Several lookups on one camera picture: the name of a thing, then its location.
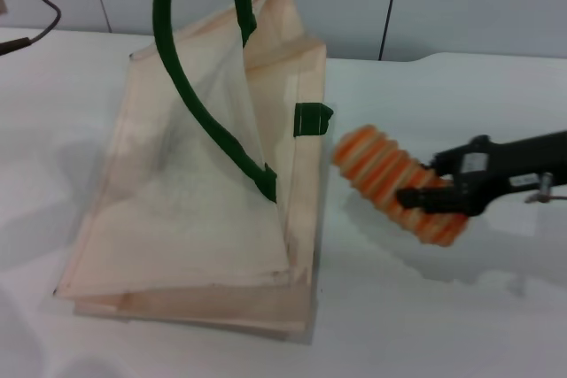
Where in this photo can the orange striped bread loaf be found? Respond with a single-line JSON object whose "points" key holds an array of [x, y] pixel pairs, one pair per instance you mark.
{"points": [[376, 165]]}

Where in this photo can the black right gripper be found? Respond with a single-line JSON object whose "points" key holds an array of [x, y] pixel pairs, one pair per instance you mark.
{"points": [[500, 170]]}

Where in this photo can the black vertical wall strip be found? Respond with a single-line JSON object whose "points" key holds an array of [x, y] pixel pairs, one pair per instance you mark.
{"points": [[387, 28]]}

